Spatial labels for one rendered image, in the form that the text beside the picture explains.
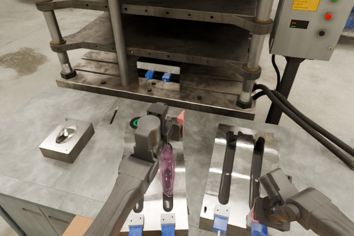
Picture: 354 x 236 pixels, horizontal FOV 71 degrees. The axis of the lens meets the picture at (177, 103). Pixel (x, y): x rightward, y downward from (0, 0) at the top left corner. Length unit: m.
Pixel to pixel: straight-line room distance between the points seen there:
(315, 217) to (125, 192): 0.40
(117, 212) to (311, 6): 1.18
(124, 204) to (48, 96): 1.21
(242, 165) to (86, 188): 0.64
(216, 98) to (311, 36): 0.59
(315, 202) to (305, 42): 0.94
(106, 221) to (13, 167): 0.85
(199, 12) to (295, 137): 0.78
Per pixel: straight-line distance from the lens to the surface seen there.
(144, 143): 0.60
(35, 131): 1.47
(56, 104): 1.60
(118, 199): 0.57
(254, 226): 0.88
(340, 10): 1.40
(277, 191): 0.72
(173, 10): 1.34
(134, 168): 0.61
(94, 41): 1.65
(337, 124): 2.93
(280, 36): 1.40
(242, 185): 1.02
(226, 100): 1.52
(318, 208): 0.65
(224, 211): 0.91
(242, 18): 1.26
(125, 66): 1.56
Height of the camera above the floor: 1.72
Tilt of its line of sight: 39 degrees down
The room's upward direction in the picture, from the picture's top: straight up
